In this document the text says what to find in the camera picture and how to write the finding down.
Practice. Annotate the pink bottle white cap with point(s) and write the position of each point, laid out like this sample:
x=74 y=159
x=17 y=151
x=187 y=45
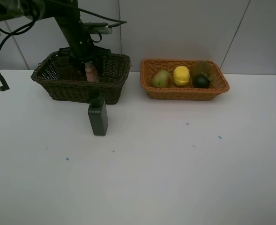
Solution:
x=91 y=72

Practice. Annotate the dark purple mangosteen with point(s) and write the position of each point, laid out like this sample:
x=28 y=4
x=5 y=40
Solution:
x=201 y=81

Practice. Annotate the orange wicker basket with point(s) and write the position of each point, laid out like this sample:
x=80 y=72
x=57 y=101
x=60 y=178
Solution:
x=218 y=83

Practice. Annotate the green red mango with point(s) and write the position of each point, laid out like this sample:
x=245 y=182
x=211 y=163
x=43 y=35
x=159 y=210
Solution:
x=161 y=79

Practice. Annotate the translucent pink plastic cup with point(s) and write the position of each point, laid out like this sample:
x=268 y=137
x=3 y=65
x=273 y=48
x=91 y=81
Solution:
x=65 y=69

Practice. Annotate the brown kiwi fruit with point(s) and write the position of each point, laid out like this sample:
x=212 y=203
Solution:
x=200 y=67

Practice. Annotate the dark brown wicker basket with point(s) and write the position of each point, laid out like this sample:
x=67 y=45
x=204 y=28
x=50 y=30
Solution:
x=115 y=73

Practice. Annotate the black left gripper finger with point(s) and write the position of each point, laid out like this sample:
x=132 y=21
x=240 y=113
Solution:
x=78 y=66
x=98 y=64

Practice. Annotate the yellow lemon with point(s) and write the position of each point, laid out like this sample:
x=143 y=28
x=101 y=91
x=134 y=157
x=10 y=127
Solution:
x=181 y=76

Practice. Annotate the black bottle green label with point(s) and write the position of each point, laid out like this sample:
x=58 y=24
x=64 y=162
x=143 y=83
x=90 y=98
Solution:
x=97 y=113

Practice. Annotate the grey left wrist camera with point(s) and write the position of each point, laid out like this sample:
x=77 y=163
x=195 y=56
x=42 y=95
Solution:
x=99 y=28

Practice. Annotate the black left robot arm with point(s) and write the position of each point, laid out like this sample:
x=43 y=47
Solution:
x=61 y=10

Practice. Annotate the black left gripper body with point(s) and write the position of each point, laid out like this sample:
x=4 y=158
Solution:
x=81 y=46

